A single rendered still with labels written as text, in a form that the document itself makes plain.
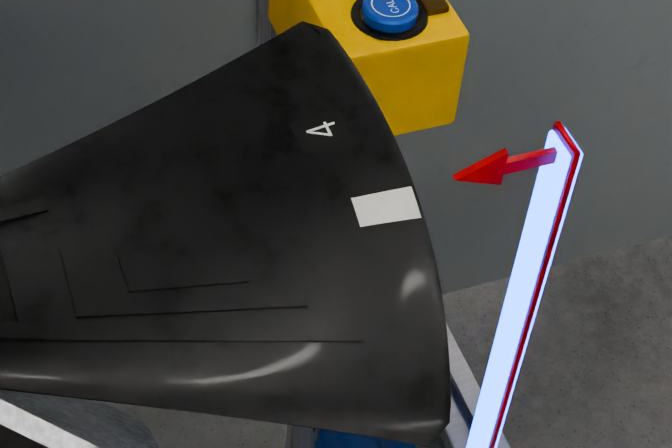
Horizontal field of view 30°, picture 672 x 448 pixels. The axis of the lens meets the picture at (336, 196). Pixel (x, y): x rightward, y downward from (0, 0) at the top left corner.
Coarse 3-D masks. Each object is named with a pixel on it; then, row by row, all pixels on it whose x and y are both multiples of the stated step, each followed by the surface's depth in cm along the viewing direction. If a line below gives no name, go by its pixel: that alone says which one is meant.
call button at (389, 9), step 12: (372, 0) 89; (384, 0) 89; (396, 0) 89; (408, 0) 89; (372, 12) 88; (384, 12) 88; (396, 12) 88; (408, 12) 88; (372, 24) 88; (384, 24) 88; (396, 24) 88; (408, 24) 88
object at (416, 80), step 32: (288, 0) 95; (320, 0) 90; (352, 0) 90; (416, 0) 91; (352, 32) 88; (384, 32) 88; (416, 32) 88; (448, 32) 89; (384, 64) 88; (416, 64) 89; (448, 64) 90; (384, 96) 90; (416, 96) 91; (448, 96) 93; (416, 128) 94
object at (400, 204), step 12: (384, 192) 62; (396, 192) 62; (408, 192) 62; (360, 204) 61; (372, 204) 61; (384, 204) 61; (396, 204) 62; (408, 204) 62; (360, 216) 61; (372, 216) 61; (384, 216) 61; (396, 216) 61; (408, 216) 61; (420, 216) 62
